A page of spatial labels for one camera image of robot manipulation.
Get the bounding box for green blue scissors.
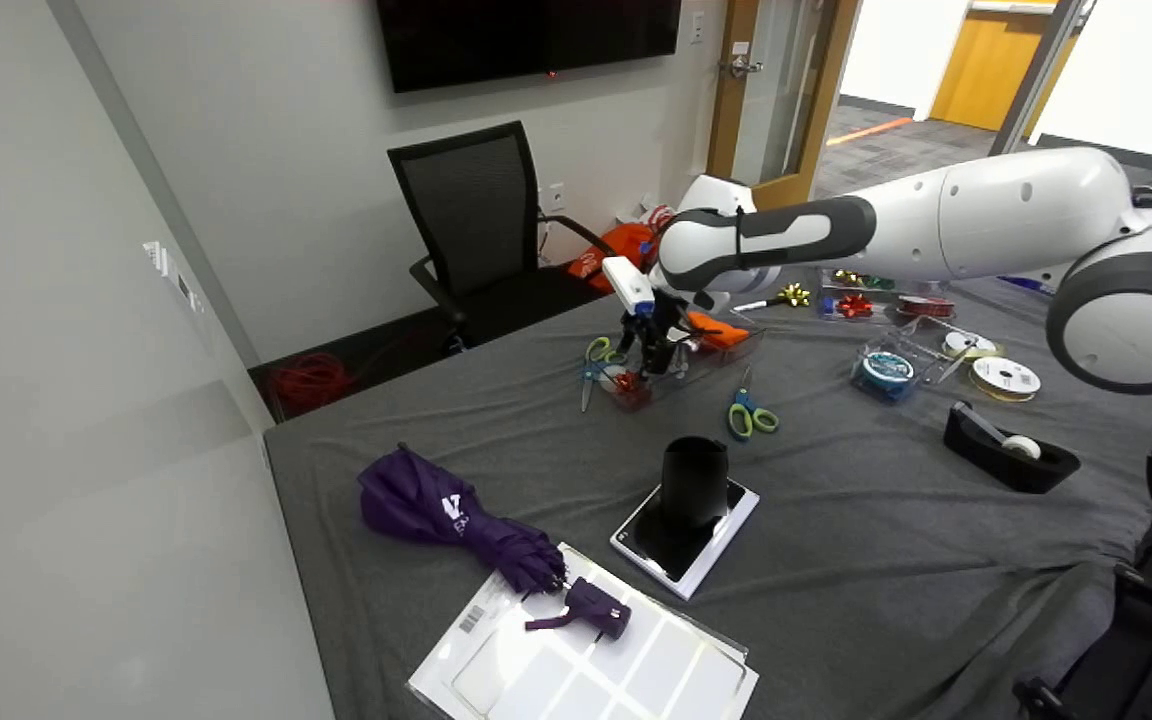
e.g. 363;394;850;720
578;337;617;410
722;390;781;442

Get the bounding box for purple folded umbrella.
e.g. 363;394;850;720
361;446;566;597

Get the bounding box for gold gift bow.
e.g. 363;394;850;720
772;285;810;309

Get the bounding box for black office chair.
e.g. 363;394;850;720
386;119;605;348

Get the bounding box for red cable coil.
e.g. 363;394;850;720
268;348;361;418

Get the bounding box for orange ribbon piece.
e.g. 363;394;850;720
684;314;747;351

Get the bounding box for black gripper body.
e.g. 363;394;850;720
625;302;687;376

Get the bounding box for ice breakers mint tin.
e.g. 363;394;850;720
850;348;918;404

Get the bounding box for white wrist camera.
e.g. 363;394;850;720
598;255;654;315

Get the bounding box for white label sheet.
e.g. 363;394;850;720
406;544;761;720

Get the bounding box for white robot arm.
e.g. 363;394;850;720
652;150;1152;397

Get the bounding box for black cylindrical cup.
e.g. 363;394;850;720
654;438;728;582

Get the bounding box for orange plastic bag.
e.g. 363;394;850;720
564;224;660;294

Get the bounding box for wall television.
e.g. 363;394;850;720
373;0;680;93

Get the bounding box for white gold ribbon spool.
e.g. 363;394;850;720
967;357;1044;404

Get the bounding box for black and white box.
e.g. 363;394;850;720
607;482;761;602

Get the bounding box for purple umbrella sleeve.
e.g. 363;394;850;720
529;575;633;641

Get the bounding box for red gift bow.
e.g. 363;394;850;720
611;372;652;410
835;294;872;319

